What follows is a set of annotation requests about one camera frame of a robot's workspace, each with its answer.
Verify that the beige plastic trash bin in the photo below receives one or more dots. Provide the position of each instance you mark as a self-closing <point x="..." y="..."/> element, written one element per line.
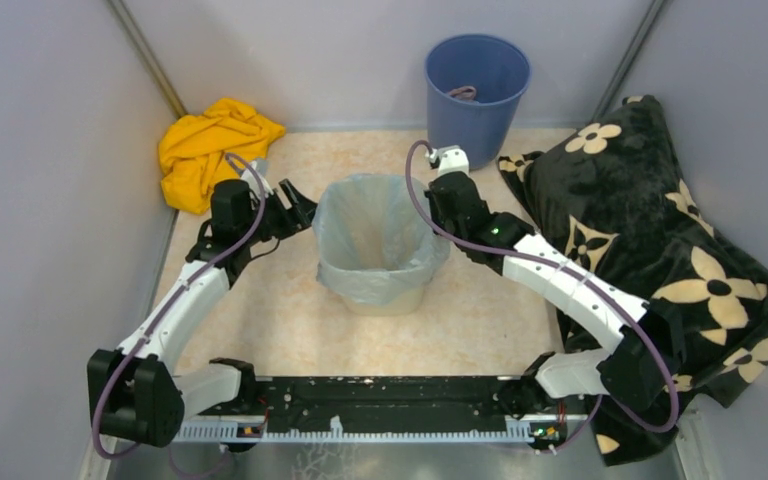
<point x="383" y="240"/>

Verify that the blue plastic trash bin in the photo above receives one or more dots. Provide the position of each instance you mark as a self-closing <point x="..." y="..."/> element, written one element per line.
<point x="500" y="72"/>

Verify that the light blue trash bag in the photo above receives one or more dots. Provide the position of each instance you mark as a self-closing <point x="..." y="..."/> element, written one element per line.
<point x="331" y="244"/>

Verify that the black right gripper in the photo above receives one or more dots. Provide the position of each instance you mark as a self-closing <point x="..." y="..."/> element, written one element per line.
<point x="434" y="207"/>

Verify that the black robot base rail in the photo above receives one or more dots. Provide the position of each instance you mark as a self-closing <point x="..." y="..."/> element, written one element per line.
<point x="435" y="409"/>

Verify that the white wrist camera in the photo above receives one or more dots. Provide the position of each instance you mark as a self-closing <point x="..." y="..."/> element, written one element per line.
<point x="254" y="174"/>
<point x="446" y="160"/>

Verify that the black floral blanket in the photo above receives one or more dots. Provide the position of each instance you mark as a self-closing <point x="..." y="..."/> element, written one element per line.
<point x="612" y="198"/>

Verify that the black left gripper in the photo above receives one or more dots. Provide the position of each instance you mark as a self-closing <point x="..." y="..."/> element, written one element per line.
<point x="296" y="217"/>

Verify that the yellow crumpled cloth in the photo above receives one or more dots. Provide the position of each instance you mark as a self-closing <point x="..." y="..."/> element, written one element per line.
<point x="191" y="154"/>

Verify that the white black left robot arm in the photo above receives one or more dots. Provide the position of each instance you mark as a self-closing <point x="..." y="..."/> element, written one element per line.
<point x="172" y="324"/>

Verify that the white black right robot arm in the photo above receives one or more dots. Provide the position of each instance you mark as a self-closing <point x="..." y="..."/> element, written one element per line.
<point x="638" y="350"/>

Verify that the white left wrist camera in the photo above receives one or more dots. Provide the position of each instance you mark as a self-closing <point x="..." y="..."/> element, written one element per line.
<point x="254" y="174"/>

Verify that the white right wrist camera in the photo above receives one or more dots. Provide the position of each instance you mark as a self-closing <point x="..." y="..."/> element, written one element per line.
<point x="446" y="160"/>

